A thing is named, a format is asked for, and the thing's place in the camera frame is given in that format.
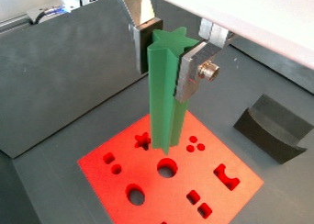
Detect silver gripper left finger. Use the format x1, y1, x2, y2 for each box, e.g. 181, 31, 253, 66
124, 0, 164, 74

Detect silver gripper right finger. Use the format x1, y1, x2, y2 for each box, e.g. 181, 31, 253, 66
176, 18, 236, 103

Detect green star-shaped peg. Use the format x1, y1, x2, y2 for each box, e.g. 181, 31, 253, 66
148, 27, 198, 153

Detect red shape-sorter block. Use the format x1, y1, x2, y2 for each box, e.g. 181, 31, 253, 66
79, 114, 264, 224

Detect black curved holder bracket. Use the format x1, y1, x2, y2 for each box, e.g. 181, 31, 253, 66
234, 95, 314, 164

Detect silver machine frame with cable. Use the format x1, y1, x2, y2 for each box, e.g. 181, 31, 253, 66
0, 0, 97, 37

